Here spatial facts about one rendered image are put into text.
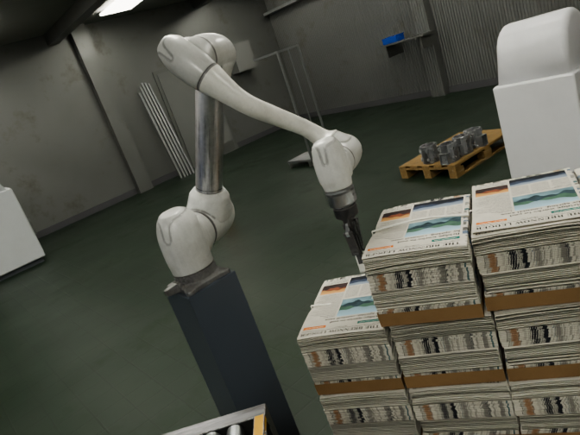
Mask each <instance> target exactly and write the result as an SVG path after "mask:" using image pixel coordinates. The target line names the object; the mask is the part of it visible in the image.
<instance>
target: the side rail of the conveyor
mask: <svg viewBox="0 0 580 435"><path fill-rule="evenodd" d="M261 414H265V416H266V418H267V434H268V435H279V434H278V432H277V430H276V428H275V425H274V422H273V420H272V418H271V415H270V413H269V410H268V408H267V405H266V403H263V404H261V405H258V406H255V407H250V408H247V409H244V410H241V411H238V412H235V413H230V414H227V415H224V416H222V417H218V418H215V419H210V420H207V421H205V422H202V423H198V424H196V425H193V426H188V427H185V428H182V429H179V430H176V431H173V432H169V433H165V434H162V435H206V434H207V433H209V432H217V433H219V434H220V435H227V430H228V428H229V427H230V426H233V425H240V426H242V427H243V428H244V429H245V431H246V435H253V428H254V417H255V416H257V415H261Z"/></svg>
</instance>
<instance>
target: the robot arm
mask: <svg viewBox="0 0 580 435"><path fill-rule="evenodd" d="M157 52H158V56H159V57H160V59H161V61H162V63H163V64H164V65H165V67H166V68H167V69H168V70H169V71H170V72H171V73H173V74H174V75H175V76H176V77H178V78H179V79H181V80H182V81H183V82H185V83H186V84H187V85H189V86H191V87H193V88H194V89H195V183H196V186H195V187H194V188H193V189H192V190H191V191H190V192H189V197H188V201H187V206H186V207H184V206H176V207H174V208H171V209H169V210H167V211H164V212H163V213H162V214H161V215H160V216H159V218H158V220H157V223H156V235H157V240H158V243H159V245H160V248H161V252H162V254H163V256H164V258H165V261H166V263H167V265H168V267H169V268H170V270H171V272H172V274H173V277H174V281H173V282H171V283H170V284H168V285H167V289H165V290H164V293H165V295H166V296H167V297H169V296H172V295H174V294H176V293H184V294H185V295H186V296H187V297H189V296H192V295H194V294H195V293H196V292H197V291H199V290H200V289H202V288H204V287H206V286H208V285H209V284H211V283H212V282H213V281H215V280H217V279H219V278H220V277H222V276H224V275H226V274H228V273H229V272H230V269H229V268H222V267H219V266H217V264H216V263H215V261H214V259H213V257H212V254H211V250H212V247H213V244H214V243H216V242H217V241H218V240H219V239H220V238H221V237H223V236H224V234H225V233H226V232H227V231H228V230H229V228H230V227H231V225H232V224H233V221H234V218H235V209H234V205H233V204H232V202H231V200H230V194H229V192H228V191H227V190H226V189H225V188H224V187H223V158H224V105H225V104H226V105H228V106H229V107H231V108H233V109H234V110H237V111H239V112H241V113H243V114H244V115H247V116H249V117H253V118H254V119H257V120H260V121H262V122H265V123H269V124H272V125H274V126H276V127H279V128H282V129H286V130H289V131H291V132H293V133H296V134H298V135H301V136H304V137H305V138H306V139H308V140H309V141H310V142H312V143H313V145H312V162H313V165H314V169H315V172H316V175H317V177H318V181H319V183H320V185H321V186H322V187H323V188H324V191H325V195H326V197H327V200H328V203H329V206H330V208H333V211H334V214H335V218H336V219H337V220H342V221H343V227H344V230H345V232H343V235H344V237H345V239H346V241H347V243H348V245H349V247H350V251H351V253H352V255H353V256H355V257H356V261H357V265H358V267H359V270H360V273H365V267H364V264H363V260H362V257H363V253H364V251H363V250H365V249H366V248H364V247H363V246H364V243H363V237H362V233H361V230H360V226H359V222H358V217H355V215H356V214H357V213H358V212H359V210H358V208H357V204H356V198H357V196H356V192H355V189H354V185H353V183H352V178H351V176H352V174H353V170H354V169H355V168H356V166H357V165H358V163H359V161H360V160H361V157H362V152H363V150H362V145H361V143H360V142H359V141H358V139H357V138H355V137H354V136H352V135H348V134H345V133H343V132H341V131H338V130H336V129H334V130H327V129H324V128H322V127H320V126H318V125H317V124H315V123H312V122H310V121H308V120H306V119H305V118H303V117H299V116H297V115H294V114H293V113H291V112H288V111H286V110H283V109H281V108H279V107H276V106H274V105H272V104H269V103H267V102H264V101H262V100H260V99H259V98H256V97H254V96H252V95H250V94H249V93H247V92H246V91H245V90H244V89H242V88H241V87H240V86H239V85H238V84H237V83H236V82H235V81H234V80H233V79H232V78H231V74H232V70H233V67H234V65H235V63H236V49H235V47H234V45H233V44H232V42H231V41H230V40H229V39H228V38H226V37H225V36H223V35H219V34H214V33H206V34H200V35H195V36H192V37H185V38H183V37H182V36H180V35H166V36H164V37H163V38H162V39H161V41H160V43H159V45H158V47H157Z"/></svg>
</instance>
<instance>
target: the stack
mask: <svg viewBox="0 0 580 435"><path fill-rule="evenodd" d="M366 275H367V274H358V275H352V276H347V277H342V278H336V279H332V280H328V281H325V282H324V284H323V285H322V287H321V288H320V290H319V293H318V296H317V298H316V299H315V302H314V305H311V311H310V312H309V313H308V315H307V317H306V320H305V322H304V324H303V326H302V328H301V330H300V332H299V335H298V338H297V343H298V345H299V347H300V350H301V354H303V355H302V356H303V357H304V358H305V362H306V364H307V368H308V370H310V373H311V376H312V379H313V382H315V385H319V384H329V383H339V382H348V381H368V380H380V379H393V378H401V373H402V370H403V375H404V376H405V377H408V376H418V375H436V374H447V373H457V372H470V371H481V370H492V369H503V363H502V355H501V346H502V351H503V347H504V352H503V359H504V366H505V373H506V380H505V381H493V382H482V383H471V384H459V385H448V386H436V387H424V388H407V386H406V385H405V389H395V390H382V391H371V392H359V393H347V394H323V395H320V403H321V405H322V406H323V409H324V412H325V414H326V416H327V420H328V421H329V424H330V427H331V429H332V431H333V434H334V435H421V426H422V429H423V435H504V434H520V431H521V434H534V433H555V432H580V376H572V377H560V378H549V379H538V380H527V381H509V379H508V373H507V371H506V366H507V369H518V368H529V367H540V366H552V365H562V364H573V363H580V302H572V303H563V304H556V305H547V306H531V307H523V308H514V309H506V310H498V311H489V312H488V311H487V307H486V304H485V300H484V318H467V319H458V320H449V321H440V322H431V323H422V324H412V325H396V326H386V327H381V324H380V321H379V319H378V317H377V313H378V311H377V310H376V307H375V305H374V300H373V298H372V296H371V290H370V286H369V282H368V281H367V279H368V278H367V277H366ZM312 306H313V308H312ZM504 353H505V358H504ZM505 359H506V364H505ZM505 373H504V374H505ZM518 416H519V418H518ZM519 419H520V423H519Z"/></svg>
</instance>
